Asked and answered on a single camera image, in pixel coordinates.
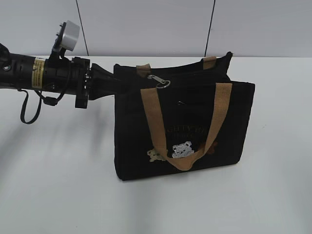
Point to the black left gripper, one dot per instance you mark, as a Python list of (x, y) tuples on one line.
[(91, 81)]

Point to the silver zipper pull with ring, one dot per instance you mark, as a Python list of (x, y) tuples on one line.
[(161, 83)]

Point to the black tote bag tan handles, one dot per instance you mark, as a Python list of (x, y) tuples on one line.
[(199, 122)]

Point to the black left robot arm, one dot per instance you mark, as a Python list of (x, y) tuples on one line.
[(56, 76)]

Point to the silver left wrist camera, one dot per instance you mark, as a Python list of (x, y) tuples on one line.
[(67, 38)]

